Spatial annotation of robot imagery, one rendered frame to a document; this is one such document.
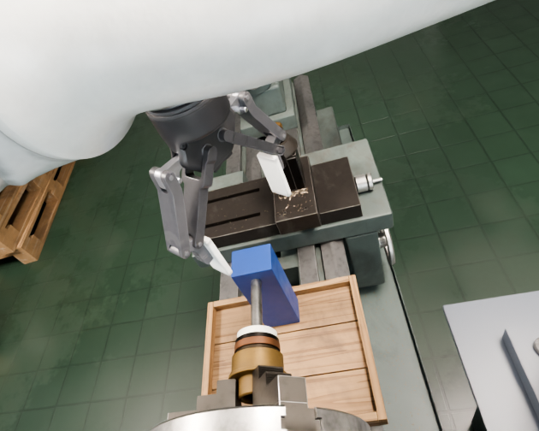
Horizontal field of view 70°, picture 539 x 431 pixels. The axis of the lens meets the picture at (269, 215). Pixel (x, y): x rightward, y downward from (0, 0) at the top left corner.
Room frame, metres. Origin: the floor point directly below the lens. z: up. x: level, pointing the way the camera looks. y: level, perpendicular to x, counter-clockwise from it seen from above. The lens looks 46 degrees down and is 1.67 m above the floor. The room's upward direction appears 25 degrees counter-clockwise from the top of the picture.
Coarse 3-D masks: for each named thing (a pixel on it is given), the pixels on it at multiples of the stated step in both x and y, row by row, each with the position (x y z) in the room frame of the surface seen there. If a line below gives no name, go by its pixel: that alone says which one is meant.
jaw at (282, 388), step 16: (256, 368) 0.25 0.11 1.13; (272, 368) 0.24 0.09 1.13; (256, 384) 0.23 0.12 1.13; (272, 384) 0.20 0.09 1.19; (288, 384) 0.19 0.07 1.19; (304, 384) 0.18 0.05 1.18; (256, 400) 0.21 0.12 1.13; (272, 400) 0.18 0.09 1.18; (288, 400) 0.17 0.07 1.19; (304, 400) 0.17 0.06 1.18; (288, 416) 0.15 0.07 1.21; (304, 416) 0.14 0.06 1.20
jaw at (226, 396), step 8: (216, 384) 0.27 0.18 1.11; (224, 384) 0.26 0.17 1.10; (232, 384) 0.26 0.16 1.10; (216, 392) 0.25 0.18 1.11; (224, 392) 0.25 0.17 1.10; (232, 392) 0.25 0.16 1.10; (200, 400) 0.25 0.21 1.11; (208, 400) 0.25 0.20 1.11; (216, 400) 0.24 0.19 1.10; (224, 400) 0.24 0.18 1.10; (232, 400) 0.23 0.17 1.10; (200, 408) 0.24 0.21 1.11; (208, 408) 0.24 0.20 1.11; (216, 408) 0.23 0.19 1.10; (168, 416) 0.25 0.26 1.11; (176, 416) 0.24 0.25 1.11
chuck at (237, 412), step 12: (228, 408) 0.17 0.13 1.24; (240, 408) 0.17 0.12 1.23; (252, 408) 0.16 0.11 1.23; (264, 408) 0.16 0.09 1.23; (276, 408) 0.16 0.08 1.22; (324, 408) 0.15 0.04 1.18; (168, 420) 0.20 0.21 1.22; (180, 420) 0.19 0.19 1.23; (192, 420) 0.18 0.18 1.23; (204, 420) 0.17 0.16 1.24; (216, 420) 0.17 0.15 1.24; (228, 420) 0.16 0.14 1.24; (240, 420) 0.16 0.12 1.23; (252, 420) 0.15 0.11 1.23; (264, 420) 0.15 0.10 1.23; (276, 420) 0.14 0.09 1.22; (324, 420) 0.13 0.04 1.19; (336, 420) 0.13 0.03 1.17; (348, 420) 0.13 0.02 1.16; (360, 420) 0.13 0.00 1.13
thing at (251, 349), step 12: (240, 336) 0.32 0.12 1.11; (252, 336) 0.31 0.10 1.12; (264, 336) 0.30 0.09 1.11; (240, 348) 0.30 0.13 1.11; (252, 348) 0.29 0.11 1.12; (264, 348) 0.28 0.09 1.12; (276, 348) 0.29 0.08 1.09; (240, 360) 0.28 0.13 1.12; (252, 360) 0.27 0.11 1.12; (264, 360) 0.26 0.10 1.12; (276, 360) 0.26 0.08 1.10; (240, 372) 0.26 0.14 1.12; (240, 384) 0.25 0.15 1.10; (240, 396) 0.24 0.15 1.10
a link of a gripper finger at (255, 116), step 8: (240, 96) 0.37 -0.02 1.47; (248, 96) 0.37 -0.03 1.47; (248, 104) 0.37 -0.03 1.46; (248, 112) 0.37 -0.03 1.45; (256, 112) 0.38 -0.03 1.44; (248, 120) 0.39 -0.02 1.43; (256, 120) 0.38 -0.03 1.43; (264, 120) 0.38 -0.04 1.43; (256, 128) 0.40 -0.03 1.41; (264, 128) 0.38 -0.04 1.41; (272, 128) 0.38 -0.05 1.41; (280, 128) 0.39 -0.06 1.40; (280, 136) 0.39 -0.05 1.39
